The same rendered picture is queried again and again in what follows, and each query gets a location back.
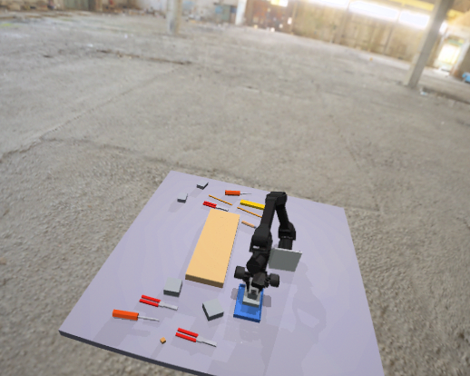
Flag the blue tray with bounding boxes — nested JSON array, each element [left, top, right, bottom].
[[233, 283, 263, 323]]

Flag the yellow rectangular bar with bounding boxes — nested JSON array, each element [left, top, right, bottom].
[[240, 200, 265, 211]]

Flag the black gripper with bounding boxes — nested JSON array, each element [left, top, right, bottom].
[[234, 265, 279, 292]]

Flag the tan panel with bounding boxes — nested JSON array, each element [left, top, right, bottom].
[[185, 209, 240, 288]]

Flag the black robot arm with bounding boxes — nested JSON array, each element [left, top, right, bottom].
[[246, 192, 296, 290]]

